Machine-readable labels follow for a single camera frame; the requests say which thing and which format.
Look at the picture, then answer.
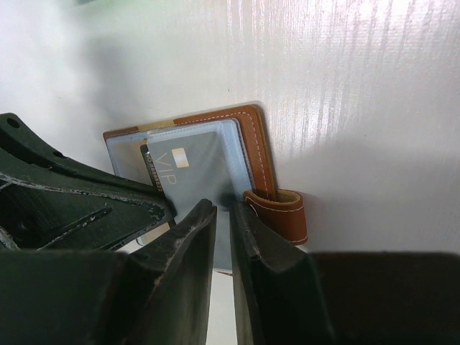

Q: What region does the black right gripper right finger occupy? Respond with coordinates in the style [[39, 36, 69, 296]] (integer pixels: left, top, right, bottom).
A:
[[230, 203, 459, 344]]

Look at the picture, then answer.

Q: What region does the brown leather card holder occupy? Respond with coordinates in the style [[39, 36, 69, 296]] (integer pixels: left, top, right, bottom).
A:
[[103, 103, 310, 277]]

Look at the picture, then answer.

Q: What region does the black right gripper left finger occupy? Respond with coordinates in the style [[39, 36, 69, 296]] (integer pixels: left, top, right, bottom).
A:
[[1, 199, 217, 344]]

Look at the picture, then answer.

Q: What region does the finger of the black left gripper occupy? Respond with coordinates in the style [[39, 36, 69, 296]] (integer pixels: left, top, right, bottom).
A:
[[1, 113, 175, 250]]

